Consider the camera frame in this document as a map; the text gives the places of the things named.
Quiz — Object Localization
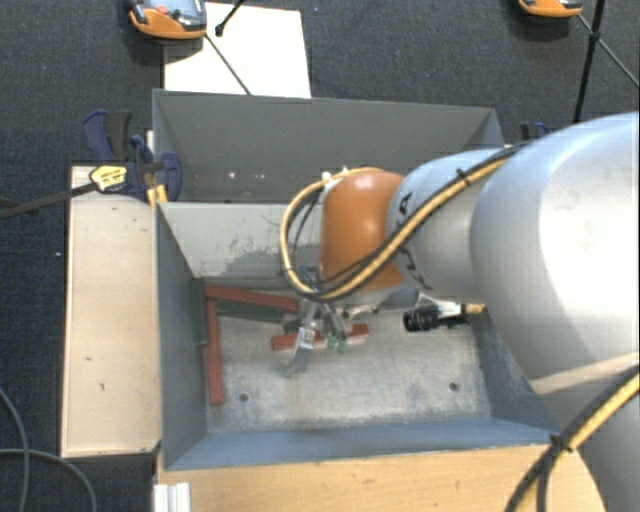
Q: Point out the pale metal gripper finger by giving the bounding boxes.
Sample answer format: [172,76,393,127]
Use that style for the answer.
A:
[297,329,317,375]
[285,327,308,378]

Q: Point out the red-brown flat block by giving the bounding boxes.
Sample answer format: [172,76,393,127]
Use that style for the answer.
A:
[270,322,371,354]
[205,298,227,406]
[203,284,301,314]

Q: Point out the grey metal bin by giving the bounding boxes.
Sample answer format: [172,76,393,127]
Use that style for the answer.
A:
[151,89,562,472]

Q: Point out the dark green flat block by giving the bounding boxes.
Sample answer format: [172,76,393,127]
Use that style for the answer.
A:
[191,278,210,350]

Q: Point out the pale wood board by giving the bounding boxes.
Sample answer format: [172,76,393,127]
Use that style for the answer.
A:
[60,165,163,459]

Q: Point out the black cylinder on white bracket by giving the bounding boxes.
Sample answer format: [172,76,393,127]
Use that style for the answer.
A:
[402,293,487,334]

